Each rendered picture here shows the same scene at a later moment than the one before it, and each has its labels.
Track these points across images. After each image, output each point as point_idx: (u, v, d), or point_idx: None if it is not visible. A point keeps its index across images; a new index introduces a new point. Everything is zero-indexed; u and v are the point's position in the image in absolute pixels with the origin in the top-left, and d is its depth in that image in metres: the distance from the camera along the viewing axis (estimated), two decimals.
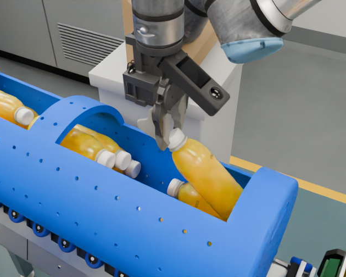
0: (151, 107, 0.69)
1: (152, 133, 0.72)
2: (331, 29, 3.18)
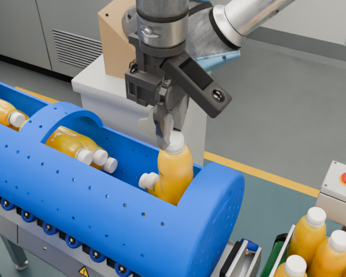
0: (152, 107, 0.69)
1: (152, 132, 0.72)
2: (314, 34, 3.33)
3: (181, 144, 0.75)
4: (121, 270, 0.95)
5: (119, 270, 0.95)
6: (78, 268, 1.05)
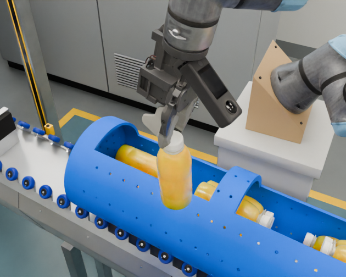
0: (161, 106, 0.69)
1: (155, 130, 0.72)
2: None
3: (326, 245, 0.94)
4: None
5: None
6: None
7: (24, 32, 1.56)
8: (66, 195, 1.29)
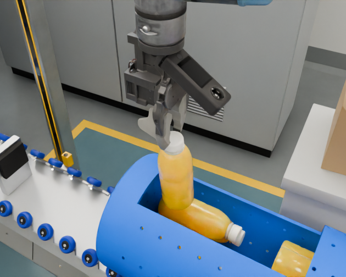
0: (152, 107, 0.69)
1: (152, 132, 0.72)
2: None
3: None
4: None
5: None
6: None
7: (38, 42, 1.30)
8: (93, 250, 1.03)
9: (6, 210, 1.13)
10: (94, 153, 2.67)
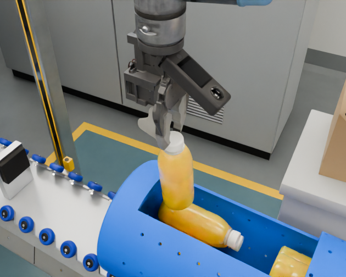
0: (152, 107, 0.69)
1: (152, 132, 0.72)
2: None
3: None
4: None
5: None
6: None
7: (39, 48, 1.31)
8: (94, 255, 1.04)
9: (7, 215, 1.15)
10: (94, 155, 2.68)
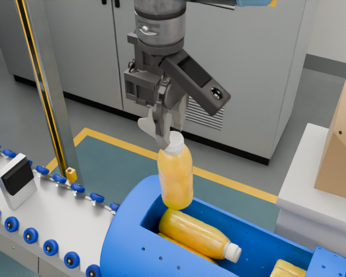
0: (152, 107, 0.69)
1: (152, 132, 0.72)
2: None
3: None
4: None
5: None
6: None
7: (43, 62, 1.35)
8: (96, 266, 1.08)
9: (12, 226, 1.18)
10: (95, 161, 2.72)
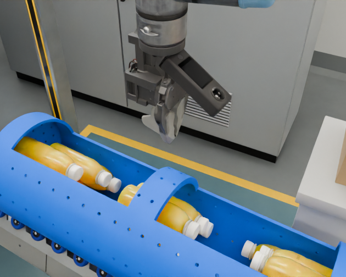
0: (154, 106, 0.70)
1: (156, 129, 0.73)
2: None
3: (257, 256, 0.84)
4: None
5: None
6: None
7: (50, 54, 1.30)
8: (97, 272, 1.04)
9: None
10: None
